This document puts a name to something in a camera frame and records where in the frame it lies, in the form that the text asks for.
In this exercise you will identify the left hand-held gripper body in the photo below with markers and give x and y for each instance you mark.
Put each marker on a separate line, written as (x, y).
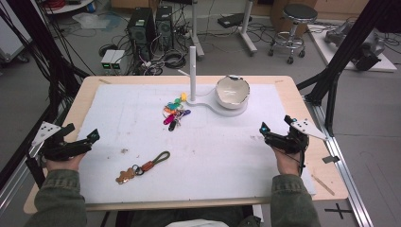
(63, 150)

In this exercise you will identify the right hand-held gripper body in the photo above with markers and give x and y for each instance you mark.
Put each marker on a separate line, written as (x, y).
(293, 143)

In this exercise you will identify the key bunch with colourful tags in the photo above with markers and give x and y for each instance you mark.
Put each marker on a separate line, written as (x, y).
(172, 110)

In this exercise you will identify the white key stand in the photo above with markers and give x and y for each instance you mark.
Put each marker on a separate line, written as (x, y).
(192, 78)

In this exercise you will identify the person's left hand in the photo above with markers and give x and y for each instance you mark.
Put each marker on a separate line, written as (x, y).
(64, 165)

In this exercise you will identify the person's right hand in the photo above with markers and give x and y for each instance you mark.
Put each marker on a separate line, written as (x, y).
(287, 164)

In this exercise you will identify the black tape piece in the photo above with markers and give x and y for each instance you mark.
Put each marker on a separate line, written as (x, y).
(331, 159)

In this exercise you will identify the thin wooden stick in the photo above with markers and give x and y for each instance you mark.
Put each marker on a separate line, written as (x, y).
(323, 185)

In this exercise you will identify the white ceramic bowl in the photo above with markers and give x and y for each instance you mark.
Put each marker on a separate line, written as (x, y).
(231, 91)

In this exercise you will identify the white foam mat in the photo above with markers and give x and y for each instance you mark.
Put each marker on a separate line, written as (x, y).
(205, 157)

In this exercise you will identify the white power supply box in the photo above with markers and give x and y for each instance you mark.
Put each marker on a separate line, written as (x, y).
(107, 60)
(118, 61)

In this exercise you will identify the white platform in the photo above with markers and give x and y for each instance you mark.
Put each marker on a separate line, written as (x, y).
(321, 47)

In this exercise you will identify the black tape cross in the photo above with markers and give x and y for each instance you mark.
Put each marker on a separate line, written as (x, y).
(339, 210)

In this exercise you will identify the black round floor object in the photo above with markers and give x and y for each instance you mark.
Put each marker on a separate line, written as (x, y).
(107, 49)

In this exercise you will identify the white desk leg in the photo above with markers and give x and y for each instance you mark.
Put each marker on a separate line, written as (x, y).
(195, 31)
(246, 25)

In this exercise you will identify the black round stool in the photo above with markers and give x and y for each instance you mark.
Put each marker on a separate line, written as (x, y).
(299, 12)

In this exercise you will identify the black flat box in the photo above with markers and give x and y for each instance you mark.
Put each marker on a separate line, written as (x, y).
(233, 20)

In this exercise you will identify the person's legs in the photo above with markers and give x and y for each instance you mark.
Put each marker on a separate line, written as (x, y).
(189, 217)

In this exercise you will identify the large black computer tower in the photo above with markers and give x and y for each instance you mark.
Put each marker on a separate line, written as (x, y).
(140, 31)

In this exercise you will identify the grey machine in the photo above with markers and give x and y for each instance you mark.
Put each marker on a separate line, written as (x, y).
(375, 44)

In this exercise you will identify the small black computer tower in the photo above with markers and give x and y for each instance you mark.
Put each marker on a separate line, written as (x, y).
(164, 28)

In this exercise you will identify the aluminium rail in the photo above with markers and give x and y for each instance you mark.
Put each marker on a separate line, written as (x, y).
(12, 192)
(346, 176)

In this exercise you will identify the black metal frame beam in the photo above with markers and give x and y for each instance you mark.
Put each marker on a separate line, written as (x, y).
(353, 44)

